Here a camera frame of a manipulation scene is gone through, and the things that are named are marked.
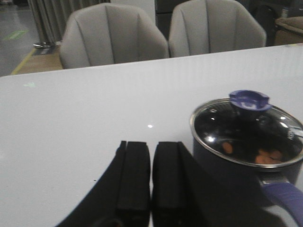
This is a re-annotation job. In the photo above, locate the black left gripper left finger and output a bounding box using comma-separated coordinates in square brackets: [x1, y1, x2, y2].
[59, 141, 151, 227]

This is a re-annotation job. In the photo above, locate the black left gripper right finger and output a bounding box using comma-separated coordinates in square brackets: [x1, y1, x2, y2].
[152, 141, 285, 227]

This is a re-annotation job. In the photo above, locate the glass lid blue knob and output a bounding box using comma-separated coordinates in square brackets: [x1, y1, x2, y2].
[190, 89, 303, 169]

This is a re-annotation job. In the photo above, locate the left grey chair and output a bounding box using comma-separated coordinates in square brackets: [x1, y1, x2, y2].
[60, 3, 169, 69]

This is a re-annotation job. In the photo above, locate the grey chair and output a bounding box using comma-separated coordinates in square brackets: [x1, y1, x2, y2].
[168, 0, 267, 57]
[60, 3, 169, 69]

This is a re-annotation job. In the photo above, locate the right grey chair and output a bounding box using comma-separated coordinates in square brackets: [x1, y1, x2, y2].
[168, 0, 267, 57]

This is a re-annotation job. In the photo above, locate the beige cushion at right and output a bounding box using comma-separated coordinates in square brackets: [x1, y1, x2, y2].
[274, 17, 303, 45]

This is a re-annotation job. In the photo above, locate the dark blue saucepan purple handle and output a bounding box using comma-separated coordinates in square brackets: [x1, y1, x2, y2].
[192, 131, 303, 227]

